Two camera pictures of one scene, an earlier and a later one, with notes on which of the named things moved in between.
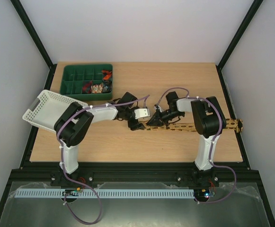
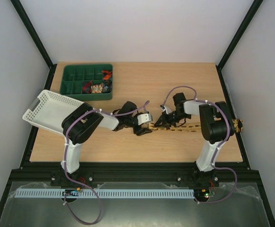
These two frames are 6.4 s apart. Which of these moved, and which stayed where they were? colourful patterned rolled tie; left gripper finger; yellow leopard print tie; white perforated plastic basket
Moved: left gripper finger
Stayed: colourful patterned rolled tie; white perforated plastic basket; yellow leopard print tie
